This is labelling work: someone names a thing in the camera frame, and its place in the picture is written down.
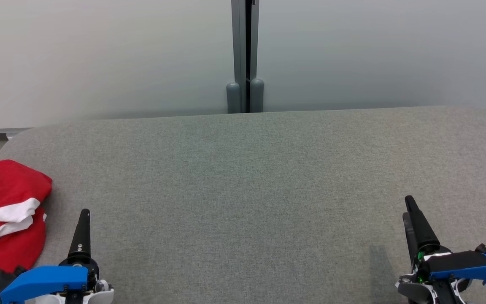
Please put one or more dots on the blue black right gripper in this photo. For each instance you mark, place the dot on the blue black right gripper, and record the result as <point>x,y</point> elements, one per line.
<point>462,264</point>

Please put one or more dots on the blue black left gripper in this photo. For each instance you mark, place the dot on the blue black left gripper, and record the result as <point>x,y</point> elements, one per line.
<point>44,278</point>

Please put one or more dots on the grey cylindrical post foot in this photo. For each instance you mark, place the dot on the grey cylindrical post foot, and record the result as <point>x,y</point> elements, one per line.
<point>233,99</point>
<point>257,97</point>

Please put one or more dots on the red shirt with white sleeves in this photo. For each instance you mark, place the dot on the red shirt with white sleeves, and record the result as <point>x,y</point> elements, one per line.
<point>6,185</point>

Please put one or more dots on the grey metal partition post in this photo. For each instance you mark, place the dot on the grey metal partition post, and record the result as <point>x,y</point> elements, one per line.
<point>238,42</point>

